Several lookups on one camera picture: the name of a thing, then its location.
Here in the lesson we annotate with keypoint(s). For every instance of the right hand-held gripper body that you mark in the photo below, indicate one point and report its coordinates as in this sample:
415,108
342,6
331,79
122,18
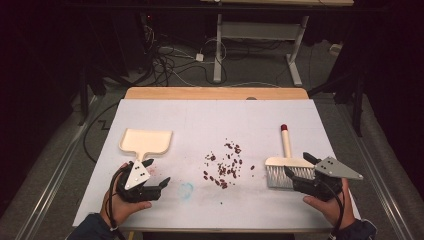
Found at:
333,170

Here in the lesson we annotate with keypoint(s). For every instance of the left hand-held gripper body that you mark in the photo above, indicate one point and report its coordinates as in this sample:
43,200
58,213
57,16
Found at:
136,176

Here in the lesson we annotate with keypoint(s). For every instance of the cream plastic dustpan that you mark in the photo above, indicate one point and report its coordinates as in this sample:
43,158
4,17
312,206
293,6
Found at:
146,141

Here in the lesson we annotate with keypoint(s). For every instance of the cream hand brush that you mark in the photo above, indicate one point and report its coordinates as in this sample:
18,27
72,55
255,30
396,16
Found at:
286,143

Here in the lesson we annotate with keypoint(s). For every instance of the pile of red beans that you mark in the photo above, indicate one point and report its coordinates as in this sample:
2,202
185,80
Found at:
228,168

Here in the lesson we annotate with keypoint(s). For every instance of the person's left hand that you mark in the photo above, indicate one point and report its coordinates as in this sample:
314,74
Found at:
118,208

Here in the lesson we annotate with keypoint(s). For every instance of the person's right hand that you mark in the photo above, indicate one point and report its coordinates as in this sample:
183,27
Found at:
335,210

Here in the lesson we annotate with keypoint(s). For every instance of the black stand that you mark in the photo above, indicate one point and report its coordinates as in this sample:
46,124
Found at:
358,106
83,100

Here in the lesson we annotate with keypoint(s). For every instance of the white table cover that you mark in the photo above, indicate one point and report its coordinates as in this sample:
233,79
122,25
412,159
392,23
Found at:
206,120

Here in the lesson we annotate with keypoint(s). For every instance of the wooden table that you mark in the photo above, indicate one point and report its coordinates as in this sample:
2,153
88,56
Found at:
216,93

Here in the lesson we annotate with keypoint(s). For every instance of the white power strip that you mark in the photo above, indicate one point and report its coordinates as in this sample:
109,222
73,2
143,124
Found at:
336,49

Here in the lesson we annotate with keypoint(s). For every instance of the white power adapter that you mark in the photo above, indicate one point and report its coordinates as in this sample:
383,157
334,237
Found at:
199,57

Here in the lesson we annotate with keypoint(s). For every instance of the metal floor rail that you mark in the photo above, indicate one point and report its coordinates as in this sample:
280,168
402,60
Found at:
56,170
376,173

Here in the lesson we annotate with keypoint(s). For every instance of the white metal desk frame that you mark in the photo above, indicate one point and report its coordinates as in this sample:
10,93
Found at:
218,50

